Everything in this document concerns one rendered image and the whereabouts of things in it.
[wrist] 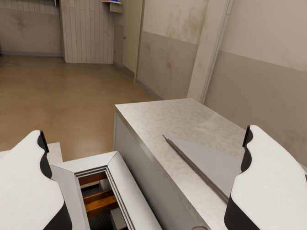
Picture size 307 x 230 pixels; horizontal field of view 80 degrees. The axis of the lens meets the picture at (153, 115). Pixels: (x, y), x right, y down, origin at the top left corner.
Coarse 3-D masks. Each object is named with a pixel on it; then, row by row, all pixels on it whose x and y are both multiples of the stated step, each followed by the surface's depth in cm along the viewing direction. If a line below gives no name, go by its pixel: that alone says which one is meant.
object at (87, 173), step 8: (96, 168) 91; (104, 168) 92; (80, 176) 87; (88, 176) 89; (112, 184) 85; (80, 192) 80; (80, 200) 75; (120, 200) 77; (120, 208) 75; (128, 216) 72; (88, 224) 68; (128, 224) 70
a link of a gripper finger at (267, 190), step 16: (256, 128) 11; (256, 144) 10; (272, 144) 10; (256, 160) 9; (272, 160) 9; (288, 160) 9; (240, 176) 8; (256, 176) 8; (272, 176) 8; (288, 176) 8; (304, 176) 8; (240, 192) 7; (256, 192) 7; (272, 192) 7; (288, 192) 7; (304, 192) 7; (240, 208) 6; (256, 208) 6; (272, 208) 6; (288, 208) 6; (304, 208) 6; (240, 224) 7; (256, 224) 6; (272, 224) 6; (288, 224) 6; (304, 224) 6
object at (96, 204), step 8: (104, 192) 93; (112, 192) 96; (88, 200) 90; (96, 200) 93; (104, 200) 94; (112, 200) 94; (88, 208) 89; (96, 208) 85; (104, 208) 87; (112, 208) 90; (88, 216) 85
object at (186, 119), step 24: (144, 120) 98; (168, 120) 101; (192, 120) 105; (216, 120) 109; (144, 144) 80; (168, 144) 81; (216, 144) 86; (240, 144) 89; (168, 168) 68; (192, 168) 69; (192, 192) 59; (192, 216) 56; (216, 216) 53
